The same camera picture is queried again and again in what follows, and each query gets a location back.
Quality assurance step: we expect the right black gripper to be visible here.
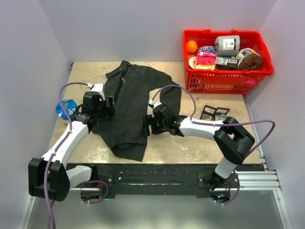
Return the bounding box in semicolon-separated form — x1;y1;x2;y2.
142;114;168;136

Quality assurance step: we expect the black pinstriped button shirt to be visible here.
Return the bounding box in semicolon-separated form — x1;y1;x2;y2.
92;61;182;161

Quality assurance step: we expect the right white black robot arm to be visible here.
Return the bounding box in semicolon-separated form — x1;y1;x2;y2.
143;102;255;187

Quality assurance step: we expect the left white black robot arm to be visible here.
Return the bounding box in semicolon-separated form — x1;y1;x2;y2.
28;91;115;202

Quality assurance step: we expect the black framed brooch card left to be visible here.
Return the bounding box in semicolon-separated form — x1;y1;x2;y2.
200;105;216;121

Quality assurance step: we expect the black framed brooch card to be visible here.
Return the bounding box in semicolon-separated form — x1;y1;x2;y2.
213;107;230;121
200;105;216;121

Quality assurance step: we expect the black framed brooch card right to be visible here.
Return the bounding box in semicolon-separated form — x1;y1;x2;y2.
213;107;230;121

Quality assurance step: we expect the blue wrapped round package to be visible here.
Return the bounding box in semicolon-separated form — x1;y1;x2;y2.
55;99;78;121

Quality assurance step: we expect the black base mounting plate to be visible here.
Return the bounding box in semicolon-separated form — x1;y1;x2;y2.
69;163;265;199

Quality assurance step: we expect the red plastic shopping basket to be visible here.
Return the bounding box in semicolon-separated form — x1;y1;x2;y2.
183;29;274;94

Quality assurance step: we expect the pink snack box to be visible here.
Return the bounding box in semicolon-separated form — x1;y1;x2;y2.
195;50;217;71

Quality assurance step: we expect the orange fruit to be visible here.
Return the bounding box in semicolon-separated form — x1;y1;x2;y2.
186;40;198;55

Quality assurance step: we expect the blue white barcode box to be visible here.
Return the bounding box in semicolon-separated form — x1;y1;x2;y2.
215;56;239;68

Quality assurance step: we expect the grey labelled bag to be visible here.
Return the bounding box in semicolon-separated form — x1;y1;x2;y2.
214;35;240;56

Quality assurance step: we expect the white round labelled package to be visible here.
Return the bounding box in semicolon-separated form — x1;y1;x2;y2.
235;48;260;63

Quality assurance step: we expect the brown doughnut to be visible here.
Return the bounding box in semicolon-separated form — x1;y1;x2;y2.
238;54;264;71

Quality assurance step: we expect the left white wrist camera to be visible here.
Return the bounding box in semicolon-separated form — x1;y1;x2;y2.
86;83;105;100

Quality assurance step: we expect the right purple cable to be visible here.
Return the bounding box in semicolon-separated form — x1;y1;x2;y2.
151;84;276;206

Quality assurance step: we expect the purple cable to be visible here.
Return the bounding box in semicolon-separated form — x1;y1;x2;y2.
151;84;276;206
43;82;93;229

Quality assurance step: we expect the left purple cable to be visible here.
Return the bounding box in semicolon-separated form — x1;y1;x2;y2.
43;82;93;229

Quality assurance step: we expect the aluminium frame rail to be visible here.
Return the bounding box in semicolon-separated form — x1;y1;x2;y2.
230;95;293;229

